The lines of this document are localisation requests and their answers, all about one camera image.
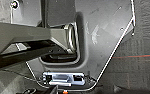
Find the white box with blue middle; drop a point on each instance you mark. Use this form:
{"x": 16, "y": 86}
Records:
{"x": 62, "y": 78}

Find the grey robot torso limb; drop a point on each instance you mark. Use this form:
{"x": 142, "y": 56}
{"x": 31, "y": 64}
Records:
{"x": 24, "y": 33}

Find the round silver base fitting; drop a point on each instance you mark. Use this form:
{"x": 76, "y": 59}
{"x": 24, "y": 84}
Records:
{"x": 13, "y": 4}

